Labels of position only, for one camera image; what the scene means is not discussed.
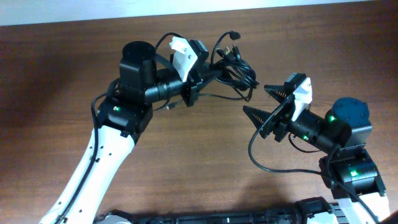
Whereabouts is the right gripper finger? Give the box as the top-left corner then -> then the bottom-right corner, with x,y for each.
264,85 -> 294,104
243,106 -> 275,139

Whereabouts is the thin black USB cable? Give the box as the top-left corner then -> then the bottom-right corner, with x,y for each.
166,45 -> 249,111

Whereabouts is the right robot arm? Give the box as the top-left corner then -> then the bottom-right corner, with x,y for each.
243,83 -> 390,223

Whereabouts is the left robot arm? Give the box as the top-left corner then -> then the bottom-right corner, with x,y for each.
40,37 -> 224,223

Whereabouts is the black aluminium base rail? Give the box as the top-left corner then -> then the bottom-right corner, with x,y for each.
93,197 -> 348,224

